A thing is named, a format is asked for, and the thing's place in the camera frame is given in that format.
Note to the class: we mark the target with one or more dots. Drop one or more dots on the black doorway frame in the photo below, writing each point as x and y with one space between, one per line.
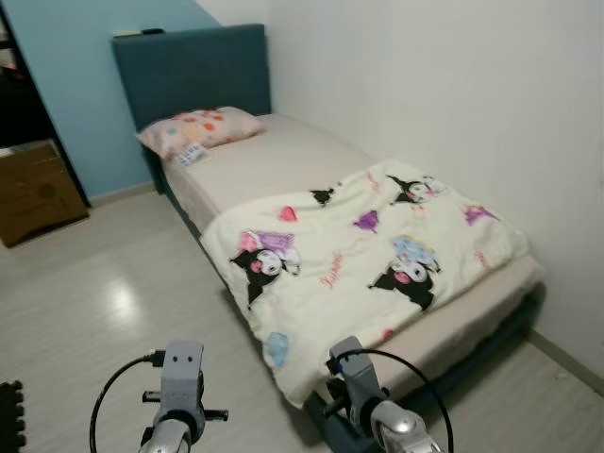
57 123

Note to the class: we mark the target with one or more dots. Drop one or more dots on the beige mattress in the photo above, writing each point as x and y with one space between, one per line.
274 160

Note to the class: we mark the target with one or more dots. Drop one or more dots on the cream cartoon print quilt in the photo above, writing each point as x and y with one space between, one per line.
349 255

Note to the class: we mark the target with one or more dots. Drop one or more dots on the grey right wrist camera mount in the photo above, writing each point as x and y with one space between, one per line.
360 382

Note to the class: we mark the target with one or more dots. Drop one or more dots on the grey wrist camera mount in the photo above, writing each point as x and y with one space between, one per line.
360 382
182 377

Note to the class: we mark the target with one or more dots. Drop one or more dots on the small black device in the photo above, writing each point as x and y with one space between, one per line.
152 31

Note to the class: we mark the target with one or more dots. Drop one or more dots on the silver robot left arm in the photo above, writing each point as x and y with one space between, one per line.
168 436

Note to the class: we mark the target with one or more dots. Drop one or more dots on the white booklet with blue print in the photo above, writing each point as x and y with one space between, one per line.
192 155

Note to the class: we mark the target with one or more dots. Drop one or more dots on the pink pillow with orange spots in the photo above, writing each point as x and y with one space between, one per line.
203 127

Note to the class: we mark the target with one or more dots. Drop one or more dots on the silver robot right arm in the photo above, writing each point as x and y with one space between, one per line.
401 429

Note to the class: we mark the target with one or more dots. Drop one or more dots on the white remote control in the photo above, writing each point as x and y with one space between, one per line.
126 34

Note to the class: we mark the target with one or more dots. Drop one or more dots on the black foam floor mat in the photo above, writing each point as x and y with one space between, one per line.
9 420

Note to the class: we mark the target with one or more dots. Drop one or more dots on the teal upholstered headboard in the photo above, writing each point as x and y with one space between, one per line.
189 75

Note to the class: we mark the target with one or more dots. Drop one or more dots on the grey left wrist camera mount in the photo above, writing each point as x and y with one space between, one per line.
182 377

